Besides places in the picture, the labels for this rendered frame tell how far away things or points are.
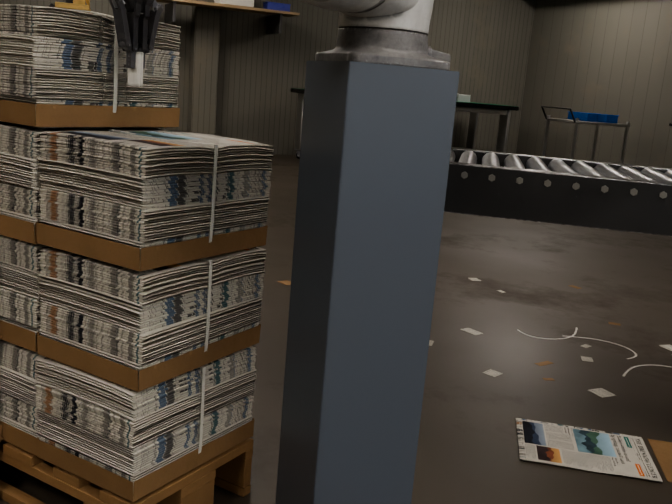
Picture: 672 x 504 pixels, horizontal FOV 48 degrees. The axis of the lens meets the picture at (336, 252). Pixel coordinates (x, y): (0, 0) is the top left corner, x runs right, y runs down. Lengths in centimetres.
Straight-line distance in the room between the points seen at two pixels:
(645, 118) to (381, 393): 869
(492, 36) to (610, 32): 177
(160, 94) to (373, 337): 78
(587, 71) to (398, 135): 953
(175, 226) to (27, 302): 39
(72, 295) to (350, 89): 70
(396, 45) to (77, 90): 68
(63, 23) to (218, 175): 42
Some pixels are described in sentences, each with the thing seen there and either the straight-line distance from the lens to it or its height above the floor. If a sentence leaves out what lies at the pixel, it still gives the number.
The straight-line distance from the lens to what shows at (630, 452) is 240.
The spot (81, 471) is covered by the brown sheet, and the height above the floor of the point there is 16.
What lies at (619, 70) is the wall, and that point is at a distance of 1031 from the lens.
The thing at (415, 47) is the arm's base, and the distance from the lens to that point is 130.
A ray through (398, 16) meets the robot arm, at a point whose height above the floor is 108.
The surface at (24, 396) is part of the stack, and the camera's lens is 176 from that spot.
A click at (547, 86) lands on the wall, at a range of 1137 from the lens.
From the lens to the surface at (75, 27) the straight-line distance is 164.
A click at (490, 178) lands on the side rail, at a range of 187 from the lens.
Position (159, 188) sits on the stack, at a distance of 142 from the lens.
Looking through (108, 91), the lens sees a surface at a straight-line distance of 169.
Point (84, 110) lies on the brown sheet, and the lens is 165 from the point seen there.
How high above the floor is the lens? 96
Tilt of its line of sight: 12 degrees down
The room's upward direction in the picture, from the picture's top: 5 degrees clockwise
